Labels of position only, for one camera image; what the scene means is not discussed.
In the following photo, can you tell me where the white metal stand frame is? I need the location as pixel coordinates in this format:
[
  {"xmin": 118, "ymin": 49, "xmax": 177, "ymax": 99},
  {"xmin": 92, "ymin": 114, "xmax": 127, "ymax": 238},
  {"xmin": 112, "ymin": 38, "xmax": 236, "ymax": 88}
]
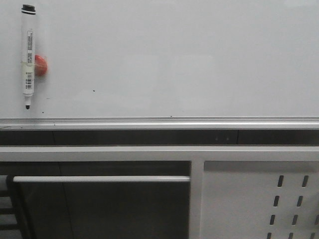
[{"xmin": 0, "ymin": 146, "xmax": 319, "ymax": 239}]

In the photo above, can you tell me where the white perforated pegboard panel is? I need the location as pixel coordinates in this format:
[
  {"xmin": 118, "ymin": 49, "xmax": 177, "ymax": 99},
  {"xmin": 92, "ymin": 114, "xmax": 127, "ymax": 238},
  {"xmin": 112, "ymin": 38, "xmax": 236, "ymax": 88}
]
[{"xmin": 201, "ymin": 161, "xmax": 319, "ymax": 239}]

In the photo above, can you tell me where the white horizontal metal rod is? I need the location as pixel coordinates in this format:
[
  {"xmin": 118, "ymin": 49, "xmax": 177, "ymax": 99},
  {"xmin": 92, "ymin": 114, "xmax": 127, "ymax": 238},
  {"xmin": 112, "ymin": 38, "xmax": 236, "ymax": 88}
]
[{"xmin": 13, "ymin": 176, "xmax": 190, "ymax": 183}]

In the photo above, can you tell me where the white whiteboard marker pen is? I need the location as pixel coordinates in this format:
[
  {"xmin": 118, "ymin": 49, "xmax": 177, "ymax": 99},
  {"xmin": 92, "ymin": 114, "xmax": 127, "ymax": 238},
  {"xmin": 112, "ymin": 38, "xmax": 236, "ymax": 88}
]
[{"xmin": 21, "ymin": 4, "xmax": 36, "ymax": 110}]

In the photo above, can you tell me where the red round magnet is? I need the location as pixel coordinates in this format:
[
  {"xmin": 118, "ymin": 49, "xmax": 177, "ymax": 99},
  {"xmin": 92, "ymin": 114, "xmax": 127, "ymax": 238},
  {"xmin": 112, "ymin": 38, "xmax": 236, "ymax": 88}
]
[{"xmin": 34, "ymin": 55, "xmax": 48, "ymax": 77}]

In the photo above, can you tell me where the white whiteboard with aluminium frame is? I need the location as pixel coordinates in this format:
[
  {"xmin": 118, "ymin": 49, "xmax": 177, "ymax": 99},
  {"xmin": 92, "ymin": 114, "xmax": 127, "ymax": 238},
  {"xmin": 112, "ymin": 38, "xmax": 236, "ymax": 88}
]
[{"xmin": 0, "ymin": 0, "xmax": 319, "ymax": 130}]

